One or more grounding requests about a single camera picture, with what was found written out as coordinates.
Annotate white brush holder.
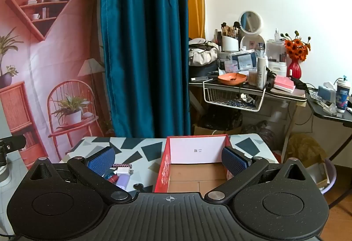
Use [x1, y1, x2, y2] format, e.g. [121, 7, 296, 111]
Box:
[221, 35, 240, 52]

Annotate pink printed wall poster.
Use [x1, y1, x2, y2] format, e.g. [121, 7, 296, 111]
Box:
[0, 0, 113, 170]

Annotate cotton swab jar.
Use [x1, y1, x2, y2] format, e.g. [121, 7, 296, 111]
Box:
[248, 67, 259, 86]

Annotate orange artificial flowers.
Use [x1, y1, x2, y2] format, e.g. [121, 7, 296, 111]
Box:
[283, 30, 312, 62]

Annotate white cosmetic organiser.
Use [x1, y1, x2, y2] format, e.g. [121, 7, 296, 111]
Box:
[267, 40, 288, 74]

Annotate black bag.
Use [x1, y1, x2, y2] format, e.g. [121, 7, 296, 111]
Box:
[199, 107, 244, 131]

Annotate small open cardboard box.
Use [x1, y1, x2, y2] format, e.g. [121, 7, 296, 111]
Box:
[305, 162, 330, 189]

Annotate brown cardboard box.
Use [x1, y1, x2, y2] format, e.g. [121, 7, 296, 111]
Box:
[192, 122, 242, 136]

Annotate purple plastic basin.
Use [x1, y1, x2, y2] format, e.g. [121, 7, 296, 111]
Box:
[316, 158, 337, 197]

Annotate purple small bottle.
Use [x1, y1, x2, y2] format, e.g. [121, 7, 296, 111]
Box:
[117, 174, 130, 192]

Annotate white notebook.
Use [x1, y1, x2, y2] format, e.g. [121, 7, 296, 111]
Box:
[271, 84, 307, 97]

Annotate beige quilted bag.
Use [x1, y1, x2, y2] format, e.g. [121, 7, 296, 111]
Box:
[189, 39, 220, 67]

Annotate red cardboard box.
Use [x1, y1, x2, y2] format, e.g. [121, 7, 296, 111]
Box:
[154, 134, 234, 193]

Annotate black pouch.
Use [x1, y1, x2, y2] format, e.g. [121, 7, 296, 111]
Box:
[189, 61, 220, 79]

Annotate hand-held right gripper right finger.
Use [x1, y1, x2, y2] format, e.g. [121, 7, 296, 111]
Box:
[205, 146, 310, 204]

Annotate white spray bottle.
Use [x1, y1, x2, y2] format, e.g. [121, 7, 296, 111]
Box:
[257, 56, 268, 89]

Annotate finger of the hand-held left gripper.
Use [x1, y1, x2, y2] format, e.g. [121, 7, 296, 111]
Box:
[0, 135, 27, 166]

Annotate silver foil wrappers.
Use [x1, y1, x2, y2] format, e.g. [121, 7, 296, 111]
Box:
[234, 94, 255, 105]

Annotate dark plastic bag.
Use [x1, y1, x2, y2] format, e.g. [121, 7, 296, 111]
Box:
[242, 121, 275, 148]

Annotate blue tissue box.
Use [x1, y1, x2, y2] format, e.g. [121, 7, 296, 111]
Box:
[318, 81, 337, 102]

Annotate teal curtain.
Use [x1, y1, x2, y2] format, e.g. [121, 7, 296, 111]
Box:
[99, 0, 192, 138]

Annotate blue lidded cup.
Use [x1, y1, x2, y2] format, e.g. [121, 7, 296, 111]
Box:
[335, 76, 351, 113]

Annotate black glass side desk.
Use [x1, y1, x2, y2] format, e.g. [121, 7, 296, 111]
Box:
[306, 89, 352, 210]

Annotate white wire basket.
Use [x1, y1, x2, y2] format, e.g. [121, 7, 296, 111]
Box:
[203, 80, 268, 113]

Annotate blue and white package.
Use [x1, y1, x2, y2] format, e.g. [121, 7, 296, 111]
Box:
[229, 51, 257, 71]

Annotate red vase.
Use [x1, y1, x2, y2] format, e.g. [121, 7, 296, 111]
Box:
[287, 59, 302, 79]

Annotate yellow plastic bag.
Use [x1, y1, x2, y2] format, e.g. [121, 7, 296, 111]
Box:
[286, 133, 326, 168]

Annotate round white vanity mirror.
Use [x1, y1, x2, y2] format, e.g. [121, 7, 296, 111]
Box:
[240, 10, 267, 51]

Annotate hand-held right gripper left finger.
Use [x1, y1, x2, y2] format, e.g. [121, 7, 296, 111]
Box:
[29, 146, 132, 205]

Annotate bunch of makeup brushes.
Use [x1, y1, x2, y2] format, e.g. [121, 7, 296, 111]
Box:
[214, 21, 242, 39]

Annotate orange bowl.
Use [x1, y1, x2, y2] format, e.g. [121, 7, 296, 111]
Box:
[218, 73, 247, 86]

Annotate black-topped desk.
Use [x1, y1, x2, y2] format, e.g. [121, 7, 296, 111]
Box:
[189, 74, 308, 161]

